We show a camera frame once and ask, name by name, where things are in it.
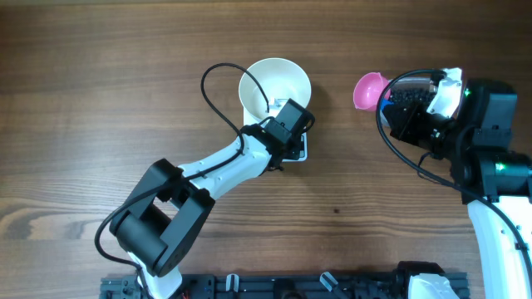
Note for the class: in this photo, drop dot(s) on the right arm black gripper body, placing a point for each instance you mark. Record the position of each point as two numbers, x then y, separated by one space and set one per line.
433 132

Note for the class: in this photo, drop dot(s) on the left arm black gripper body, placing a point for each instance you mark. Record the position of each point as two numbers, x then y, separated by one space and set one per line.
294 148

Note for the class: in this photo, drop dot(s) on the pile of black beans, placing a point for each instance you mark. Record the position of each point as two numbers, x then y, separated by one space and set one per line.
406 96

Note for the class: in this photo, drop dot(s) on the pink scoop blue handle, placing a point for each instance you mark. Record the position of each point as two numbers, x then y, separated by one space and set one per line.
367 91

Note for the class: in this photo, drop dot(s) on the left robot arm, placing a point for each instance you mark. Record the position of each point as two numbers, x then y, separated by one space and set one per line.
165 212

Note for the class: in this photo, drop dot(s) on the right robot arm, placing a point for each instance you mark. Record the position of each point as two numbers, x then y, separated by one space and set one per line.
494 181

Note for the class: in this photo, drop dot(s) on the white digital kitchen scale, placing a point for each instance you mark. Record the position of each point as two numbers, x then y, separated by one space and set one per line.
299 155

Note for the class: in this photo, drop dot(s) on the white bowl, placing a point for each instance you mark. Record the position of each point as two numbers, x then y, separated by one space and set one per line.
279 78

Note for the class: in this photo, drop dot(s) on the clear plastic container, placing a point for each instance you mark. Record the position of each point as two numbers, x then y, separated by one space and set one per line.
410 82

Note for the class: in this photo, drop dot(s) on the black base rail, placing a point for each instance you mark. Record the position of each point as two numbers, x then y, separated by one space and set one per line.
369 285

